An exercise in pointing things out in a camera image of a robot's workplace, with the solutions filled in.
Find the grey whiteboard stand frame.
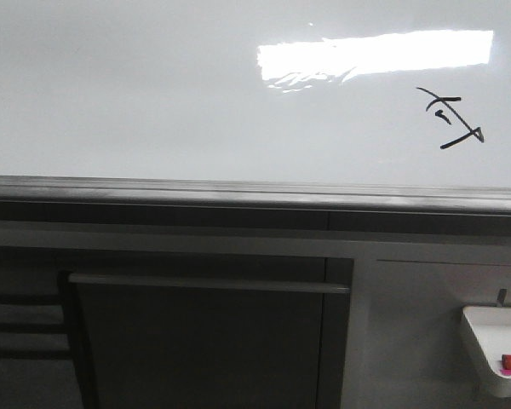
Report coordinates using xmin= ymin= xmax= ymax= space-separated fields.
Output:
xmin=0 ymin=219 xmax=511 ymax=409

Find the white hanging tray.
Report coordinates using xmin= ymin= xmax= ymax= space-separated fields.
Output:
xmin=460 ymin=288 xmax=511 ymax=398

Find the white whiteboard with metal frame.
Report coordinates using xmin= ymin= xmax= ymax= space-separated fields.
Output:
xmin=0 ymin=1 xmax=511 ymax=214

